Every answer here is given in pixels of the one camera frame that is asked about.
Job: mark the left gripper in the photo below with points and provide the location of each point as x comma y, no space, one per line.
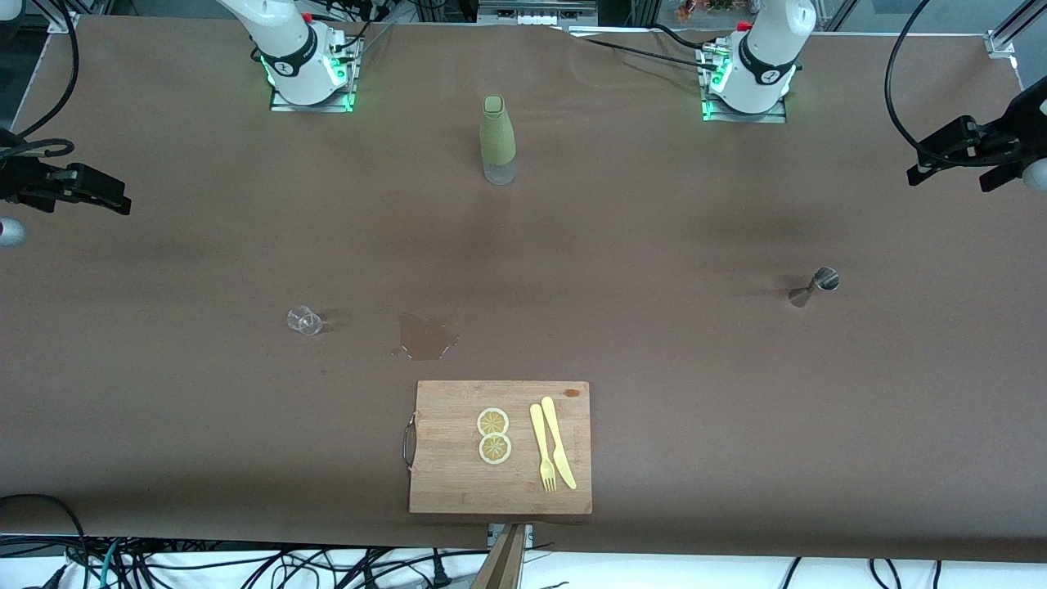
1011,144

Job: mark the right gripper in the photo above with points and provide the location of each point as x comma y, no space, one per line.
23,182

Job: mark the steel jigger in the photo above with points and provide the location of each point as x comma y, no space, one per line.
826,280

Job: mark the small glass measuring cup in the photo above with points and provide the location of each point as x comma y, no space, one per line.
304,321

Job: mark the brown table cover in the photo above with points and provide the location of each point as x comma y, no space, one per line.
654,327

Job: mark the spilled liquid puddle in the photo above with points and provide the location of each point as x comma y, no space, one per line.
424,337

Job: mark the green sleeved glass bottle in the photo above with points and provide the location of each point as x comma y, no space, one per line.
497,135

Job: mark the grey equipment box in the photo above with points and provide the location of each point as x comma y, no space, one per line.
536,10

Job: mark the lemon slice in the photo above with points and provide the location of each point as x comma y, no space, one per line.
495,449
492,422

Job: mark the wooden cutting board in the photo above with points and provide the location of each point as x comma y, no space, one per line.
458,474

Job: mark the yellow plastic fork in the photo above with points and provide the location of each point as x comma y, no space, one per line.
538,429

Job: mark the yellow plastic knife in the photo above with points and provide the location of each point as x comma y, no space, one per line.
564,470

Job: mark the wooden bar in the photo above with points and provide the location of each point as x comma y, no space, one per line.
503,564

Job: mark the aluminium frame profile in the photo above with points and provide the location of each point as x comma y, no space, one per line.
999,42
61,20

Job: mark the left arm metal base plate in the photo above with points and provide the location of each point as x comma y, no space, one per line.
744,118

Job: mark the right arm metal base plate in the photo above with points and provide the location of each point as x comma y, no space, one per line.
315,107

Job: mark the small metal bracket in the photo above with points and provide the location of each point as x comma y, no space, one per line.
528,536

